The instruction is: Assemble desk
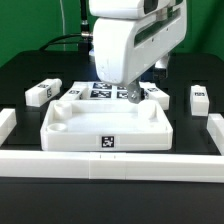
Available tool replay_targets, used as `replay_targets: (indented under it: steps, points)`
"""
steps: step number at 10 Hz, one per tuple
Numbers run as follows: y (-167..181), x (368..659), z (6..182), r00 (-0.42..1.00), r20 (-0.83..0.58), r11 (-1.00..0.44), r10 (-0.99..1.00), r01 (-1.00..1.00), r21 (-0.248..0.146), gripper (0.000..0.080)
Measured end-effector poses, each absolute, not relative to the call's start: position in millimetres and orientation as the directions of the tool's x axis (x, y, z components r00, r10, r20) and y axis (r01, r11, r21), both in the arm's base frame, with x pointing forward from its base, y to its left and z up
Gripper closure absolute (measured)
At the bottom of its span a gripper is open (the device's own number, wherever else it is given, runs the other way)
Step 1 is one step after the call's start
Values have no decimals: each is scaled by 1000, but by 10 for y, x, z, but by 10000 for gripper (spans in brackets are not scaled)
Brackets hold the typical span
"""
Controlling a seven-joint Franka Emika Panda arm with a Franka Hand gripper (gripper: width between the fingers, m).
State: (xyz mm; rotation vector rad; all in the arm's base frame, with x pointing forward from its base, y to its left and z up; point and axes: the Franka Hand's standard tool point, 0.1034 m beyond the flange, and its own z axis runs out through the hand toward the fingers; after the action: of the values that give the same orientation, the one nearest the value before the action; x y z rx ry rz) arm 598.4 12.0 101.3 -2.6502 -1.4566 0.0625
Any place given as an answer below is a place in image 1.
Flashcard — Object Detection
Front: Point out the white fence block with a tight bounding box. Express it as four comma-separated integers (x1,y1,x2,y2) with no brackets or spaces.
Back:
0,108,17,146
207,113,224,156

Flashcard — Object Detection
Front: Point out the white desk top tray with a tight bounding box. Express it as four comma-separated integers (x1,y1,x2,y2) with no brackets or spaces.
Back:
40,100,173,151

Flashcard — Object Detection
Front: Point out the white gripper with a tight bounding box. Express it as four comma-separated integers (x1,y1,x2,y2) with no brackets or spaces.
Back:
92,3,187,103

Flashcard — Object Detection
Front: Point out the white right fence block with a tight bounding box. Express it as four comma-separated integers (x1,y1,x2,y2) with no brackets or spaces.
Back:
207,113,224,156

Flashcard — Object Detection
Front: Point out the black cable with connector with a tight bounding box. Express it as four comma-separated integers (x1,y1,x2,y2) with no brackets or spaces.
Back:
39,0,95,52

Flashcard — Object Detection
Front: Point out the white left fence block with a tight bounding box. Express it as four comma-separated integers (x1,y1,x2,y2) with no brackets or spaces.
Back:
0,108,17,146

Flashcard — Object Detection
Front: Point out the white thin cable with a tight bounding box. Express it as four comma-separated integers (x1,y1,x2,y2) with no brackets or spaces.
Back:
59,0,66,52

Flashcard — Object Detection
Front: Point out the marker tag sheet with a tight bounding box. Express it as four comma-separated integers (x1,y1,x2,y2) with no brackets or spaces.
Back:
71,81,141,101

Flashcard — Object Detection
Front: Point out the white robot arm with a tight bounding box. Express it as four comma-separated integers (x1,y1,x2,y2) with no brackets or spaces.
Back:
89,0,187,104

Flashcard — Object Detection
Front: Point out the white front fence bar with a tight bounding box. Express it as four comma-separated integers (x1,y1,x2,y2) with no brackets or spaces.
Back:
0,150,224,183

